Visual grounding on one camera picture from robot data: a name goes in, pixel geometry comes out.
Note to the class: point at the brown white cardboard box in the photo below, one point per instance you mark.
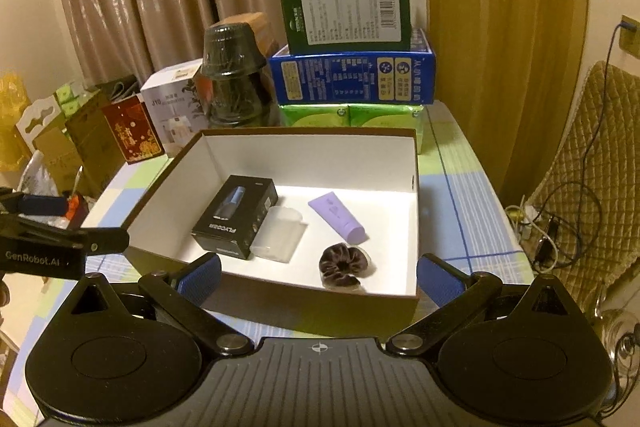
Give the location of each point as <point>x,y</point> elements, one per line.
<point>320,227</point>

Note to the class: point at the dark green glass jar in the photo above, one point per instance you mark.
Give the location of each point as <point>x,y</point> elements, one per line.
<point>234,68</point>

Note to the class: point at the white humidifier box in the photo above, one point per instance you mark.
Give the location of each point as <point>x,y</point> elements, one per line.
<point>173,103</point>

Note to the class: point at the translucent plastic cup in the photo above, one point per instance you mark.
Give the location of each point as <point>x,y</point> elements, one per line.
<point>279,235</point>

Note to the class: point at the purple cream tube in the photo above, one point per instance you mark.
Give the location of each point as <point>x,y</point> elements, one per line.
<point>331,209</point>

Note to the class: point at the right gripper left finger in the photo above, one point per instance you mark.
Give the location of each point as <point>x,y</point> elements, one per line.
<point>198,280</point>

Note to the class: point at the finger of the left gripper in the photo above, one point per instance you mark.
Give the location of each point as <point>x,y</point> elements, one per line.
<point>42,205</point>
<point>99,241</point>

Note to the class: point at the red gold gift box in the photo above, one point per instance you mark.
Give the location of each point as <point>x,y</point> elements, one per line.
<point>133,131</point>

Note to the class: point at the person's left hand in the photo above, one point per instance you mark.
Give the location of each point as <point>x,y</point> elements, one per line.
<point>4,294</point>

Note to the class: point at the black shaver box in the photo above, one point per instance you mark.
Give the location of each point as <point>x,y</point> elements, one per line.
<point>232,219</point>

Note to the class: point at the green tissue pack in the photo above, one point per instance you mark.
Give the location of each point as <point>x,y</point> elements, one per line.
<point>316,115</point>
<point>393,116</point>

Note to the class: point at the dark green labelled box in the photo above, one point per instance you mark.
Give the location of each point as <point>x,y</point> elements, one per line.
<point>327,26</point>

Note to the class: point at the left green tissue pack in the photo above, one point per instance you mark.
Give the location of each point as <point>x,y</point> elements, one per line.
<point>316,115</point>

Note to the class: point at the right green tissue pack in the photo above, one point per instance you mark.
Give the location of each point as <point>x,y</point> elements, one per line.
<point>393,116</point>

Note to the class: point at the purple velvet scrunchie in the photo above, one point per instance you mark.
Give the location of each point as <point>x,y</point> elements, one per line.
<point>341,267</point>

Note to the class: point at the checkered tablecloth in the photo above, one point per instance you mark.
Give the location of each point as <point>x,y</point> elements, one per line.
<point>461,220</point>

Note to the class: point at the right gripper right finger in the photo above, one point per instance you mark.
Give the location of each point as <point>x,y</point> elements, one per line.
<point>439,280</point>

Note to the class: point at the blue milk carton box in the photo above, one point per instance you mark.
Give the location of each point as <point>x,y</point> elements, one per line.
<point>363,77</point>

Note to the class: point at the wall socket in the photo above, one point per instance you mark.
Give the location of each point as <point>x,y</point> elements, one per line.
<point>630,36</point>

